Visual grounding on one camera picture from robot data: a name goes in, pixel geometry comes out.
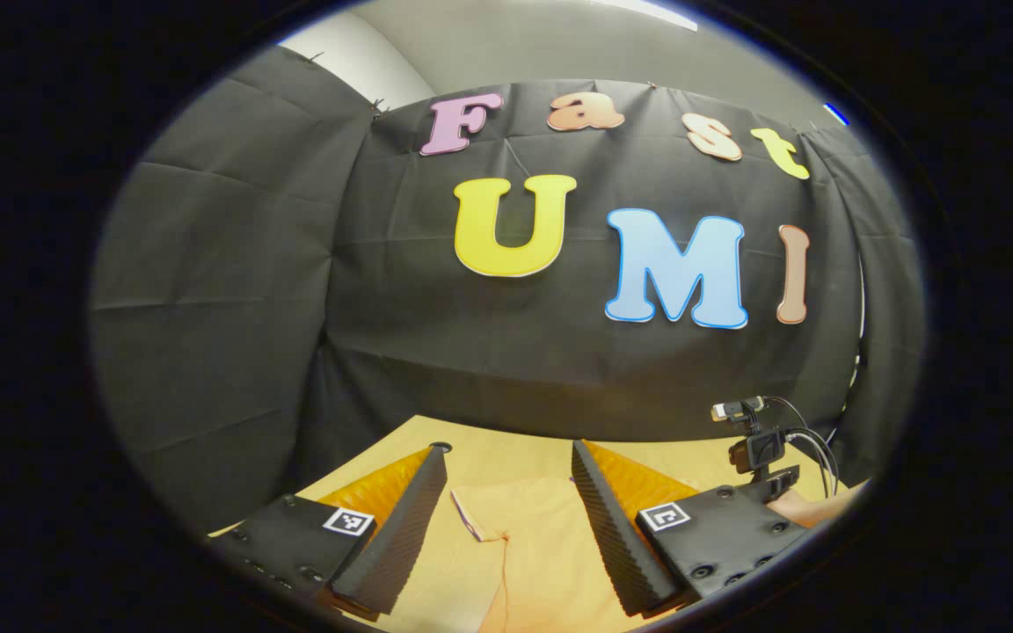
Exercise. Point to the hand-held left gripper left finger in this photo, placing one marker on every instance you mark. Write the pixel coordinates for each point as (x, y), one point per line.
(401, 536)

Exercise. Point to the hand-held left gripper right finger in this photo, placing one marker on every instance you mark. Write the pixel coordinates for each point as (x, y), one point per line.
(612, 536)

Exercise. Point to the orange T-shirt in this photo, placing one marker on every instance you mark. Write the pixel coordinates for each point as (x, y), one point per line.
(550, 545)

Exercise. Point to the black backdrop cloth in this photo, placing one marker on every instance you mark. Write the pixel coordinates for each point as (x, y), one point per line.
(471, 352)

